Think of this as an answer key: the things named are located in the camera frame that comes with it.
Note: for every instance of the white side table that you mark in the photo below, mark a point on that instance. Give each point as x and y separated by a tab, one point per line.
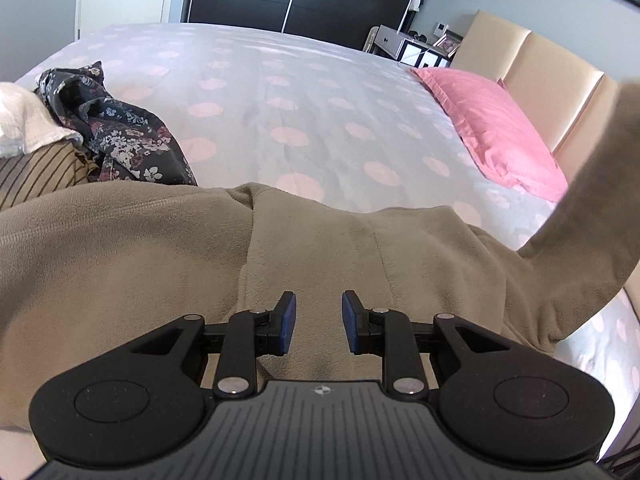
395	42

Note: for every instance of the tan striped shirt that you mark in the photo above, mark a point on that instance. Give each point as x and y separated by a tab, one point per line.
40	175

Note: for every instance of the beige padded headboard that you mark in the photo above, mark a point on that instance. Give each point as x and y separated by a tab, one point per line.
550	70

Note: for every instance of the beige fleece hoodie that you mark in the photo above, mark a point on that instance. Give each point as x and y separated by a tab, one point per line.
150	260

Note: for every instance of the small photo frame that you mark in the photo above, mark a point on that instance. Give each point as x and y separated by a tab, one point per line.
451	42

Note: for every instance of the pink pillow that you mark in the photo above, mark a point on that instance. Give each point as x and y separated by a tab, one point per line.
490	125

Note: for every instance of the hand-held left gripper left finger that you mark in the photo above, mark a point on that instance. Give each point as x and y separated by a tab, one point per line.
286	325

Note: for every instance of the dark floral garment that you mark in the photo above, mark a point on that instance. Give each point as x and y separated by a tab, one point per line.
125	135

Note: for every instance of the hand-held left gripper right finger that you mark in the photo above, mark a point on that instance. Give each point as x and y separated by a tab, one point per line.
351	322

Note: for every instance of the light grey garment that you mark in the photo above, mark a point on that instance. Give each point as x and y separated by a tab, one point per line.
30	120

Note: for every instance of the white wall thermostat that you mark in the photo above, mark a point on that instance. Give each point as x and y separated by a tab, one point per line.
440	27

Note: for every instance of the polka dot bed sheet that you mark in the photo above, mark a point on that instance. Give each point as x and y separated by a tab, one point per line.
300	85

